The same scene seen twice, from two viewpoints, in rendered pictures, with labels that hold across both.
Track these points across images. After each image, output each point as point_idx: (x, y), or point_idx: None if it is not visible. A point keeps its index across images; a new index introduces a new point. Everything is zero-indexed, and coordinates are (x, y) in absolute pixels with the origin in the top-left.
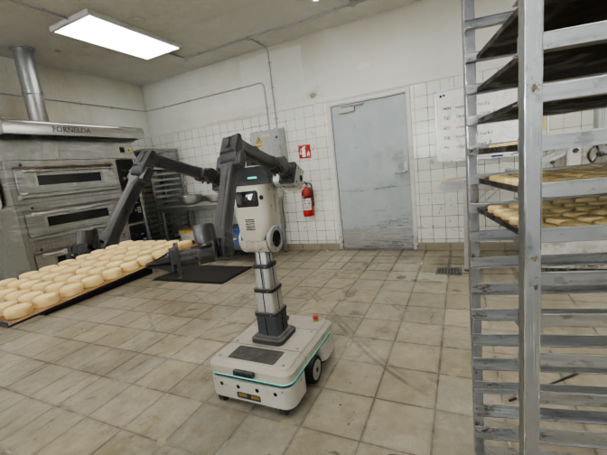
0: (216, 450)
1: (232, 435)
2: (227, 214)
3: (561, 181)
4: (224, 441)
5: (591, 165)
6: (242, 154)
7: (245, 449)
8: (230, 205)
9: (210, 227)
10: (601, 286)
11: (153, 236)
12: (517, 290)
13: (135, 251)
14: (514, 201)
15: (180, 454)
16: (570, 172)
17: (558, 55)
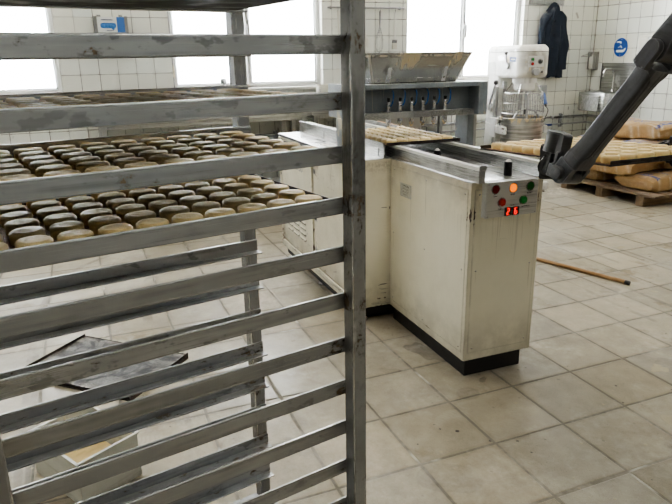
0: (644, 479)
1: (664, 500)
2: (588, 132)
3: (220, 128)
4: (658, 490)
5: (172, 167)
6: (649, 46)
7: (625, 499)
8: (601, 122)
9: (559, 138)
10: (172, 398)
11: None
12: (295, 363)
13: (609, 149)
14: (292, 207)
15: (659, 454)
16: (210, 144)
17: (215, 7)
